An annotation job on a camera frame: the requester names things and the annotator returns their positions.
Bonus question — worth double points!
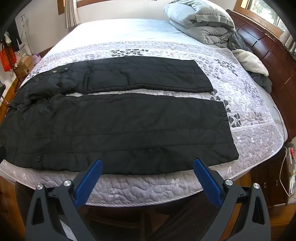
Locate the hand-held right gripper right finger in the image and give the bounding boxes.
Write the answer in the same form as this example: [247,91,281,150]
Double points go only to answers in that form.
[148,158,271,241]

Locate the black pants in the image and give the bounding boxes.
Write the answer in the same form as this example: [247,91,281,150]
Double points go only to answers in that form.
[0,56,240,175]

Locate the beige curtain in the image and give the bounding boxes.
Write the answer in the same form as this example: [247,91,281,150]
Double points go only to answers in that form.
[64,0,81,28]

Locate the bed with white sheet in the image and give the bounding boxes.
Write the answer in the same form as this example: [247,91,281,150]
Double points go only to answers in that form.
[18,19,288,144]

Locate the metal frame chair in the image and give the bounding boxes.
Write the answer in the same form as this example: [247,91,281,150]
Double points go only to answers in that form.
[0,14,31,70]

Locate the power strip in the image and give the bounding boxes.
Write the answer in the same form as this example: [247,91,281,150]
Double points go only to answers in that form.
[287,142,296,186]

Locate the red bag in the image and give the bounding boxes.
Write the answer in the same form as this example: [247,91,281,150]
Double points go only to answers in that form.
[0,47,18,72]

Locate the black hanging garment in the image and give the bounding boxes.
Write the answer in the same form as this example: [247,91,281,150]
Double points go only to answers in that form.
[7,20,23,50]

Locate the wood framed window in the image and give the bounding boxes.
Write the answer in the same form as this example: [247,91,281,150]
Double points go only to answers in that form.
[76,0,130,7]
[233,0,292,35]

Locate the light grey pillow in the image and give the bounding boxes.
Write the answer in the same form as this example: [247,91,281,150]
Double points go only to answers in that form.
[163,0,235,28]

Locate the dark grey cloth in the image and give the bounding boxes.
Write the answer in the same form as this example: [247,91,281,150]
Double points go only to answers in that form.
[251,72,273,93]

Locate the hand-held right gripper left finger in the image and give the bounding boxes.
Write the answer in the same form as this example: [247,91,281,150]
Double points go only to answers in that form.
[25,159,103,241]

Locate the cardboard box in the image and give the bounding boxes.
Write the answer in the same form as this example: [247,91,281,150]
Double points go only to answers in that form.
[15,56,35,79]

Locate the white cable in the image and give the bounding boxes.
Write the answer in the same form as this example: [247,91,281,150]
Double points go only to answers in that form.
[279,146,292,197]

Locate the dark wooden headboard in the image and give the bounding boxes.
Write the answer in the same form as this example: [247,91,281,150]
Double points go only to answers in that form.
[225,9,296,142]

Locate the white fleece blanket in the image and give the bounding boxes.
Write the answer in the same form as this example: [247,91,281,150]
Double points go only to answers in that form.
[232,49,269,77]

